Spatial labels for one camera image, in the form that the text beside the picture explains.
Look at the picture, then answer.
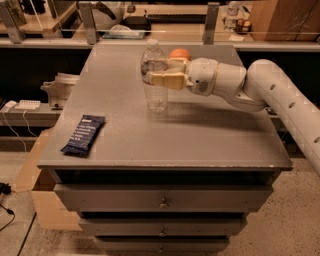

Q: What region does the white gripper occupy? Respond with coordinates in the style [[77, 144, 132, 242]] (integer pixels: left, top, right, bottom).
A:
[[146, 57, 218, 96]]

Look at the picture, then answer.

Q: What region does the clear plastic water bottle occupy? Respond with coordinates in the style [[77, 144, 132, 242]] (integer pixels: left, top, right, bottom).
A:
[[140, 39, 168, 113]]

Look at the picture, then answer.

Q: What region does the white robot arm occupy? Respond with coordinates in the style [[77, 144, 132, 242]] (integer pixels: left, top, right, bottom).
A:
[[142, 58, 320, 175]]

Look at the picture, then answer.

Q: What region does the small bottle on shelf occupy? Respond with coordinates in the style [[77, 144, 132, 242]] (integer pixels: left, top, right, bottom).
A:
[[224, 1, 239, 32]]

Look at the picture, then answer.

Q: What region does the orange fruit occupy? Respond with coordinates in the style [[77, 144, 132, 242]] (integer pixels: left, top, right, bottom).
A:
[[168, 48, 191, 60]]

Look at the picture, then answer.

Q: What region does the black tray on shelf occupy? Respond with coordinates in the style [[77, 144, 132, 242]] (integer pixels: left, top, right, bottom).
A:
[[121, 16, 151, 34]]

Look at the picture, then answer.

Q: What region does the dark blue snack bar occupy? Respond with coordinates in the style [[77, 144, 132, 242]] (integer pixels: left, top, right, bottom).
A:
[[61, 115, 105, 156]]

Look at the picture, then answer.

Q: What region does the grey drawer cabinet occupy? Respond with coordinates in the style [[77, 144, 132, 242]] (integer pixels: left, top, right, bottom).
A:
[[39, 44, 292, 252]]

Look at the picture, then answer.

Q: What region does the cardboard box on shelf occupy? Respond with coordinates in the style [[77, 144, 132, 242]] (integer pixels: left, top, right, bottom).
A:
[[249, 0, 320, 42]]

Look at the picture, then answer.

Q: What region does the white plastic fixture part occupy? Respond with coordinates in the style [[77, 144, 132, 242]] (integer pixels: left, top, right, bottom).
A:
[[40, 73, 79, 108]]

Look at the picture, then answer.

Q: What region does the white power strip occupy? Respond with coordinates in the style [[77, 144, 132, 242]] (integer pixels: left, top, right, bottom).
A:
[[15, 100, 41, 111]]

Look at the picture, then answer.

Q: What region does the white cable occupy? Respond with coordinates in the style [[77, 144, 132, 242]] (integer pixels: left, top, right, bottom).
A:
[[1, 100, 38, 153]]

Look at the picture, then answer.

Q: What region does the black cable on floor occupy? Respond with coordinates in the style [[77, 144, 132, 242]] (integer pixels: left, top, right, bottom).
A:
[[0, 182, 17, 233]]

